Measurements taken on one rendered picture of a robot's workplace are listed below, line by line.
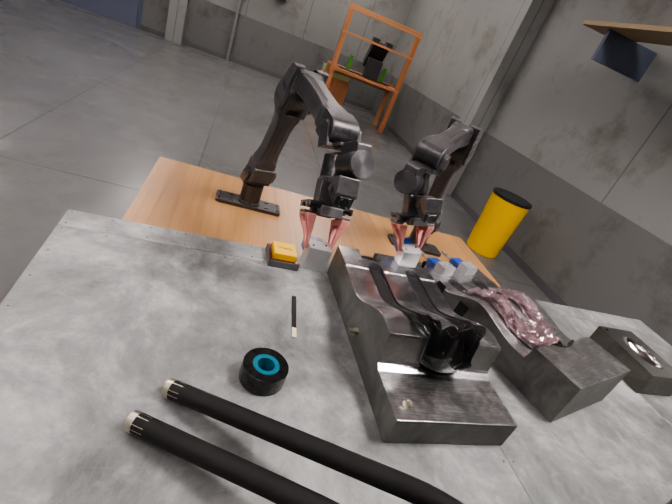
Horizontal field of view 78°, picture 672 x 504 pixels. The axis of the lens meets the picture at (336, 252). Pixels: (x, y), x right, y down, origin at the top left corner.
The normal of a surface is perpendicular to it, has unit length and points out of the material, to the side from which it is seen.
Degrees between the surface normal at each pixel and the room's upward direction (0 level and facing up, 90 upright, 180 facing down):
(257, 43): 90
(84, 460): 0
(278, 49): 90
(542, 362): 90
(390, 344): 84
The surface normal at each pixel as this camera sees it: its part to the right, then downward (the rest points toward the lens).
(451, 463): 0.34, -0.83
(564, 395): -0.81, -0.02
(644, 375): -0.92, -0.18
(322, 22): 0.15, 0.52
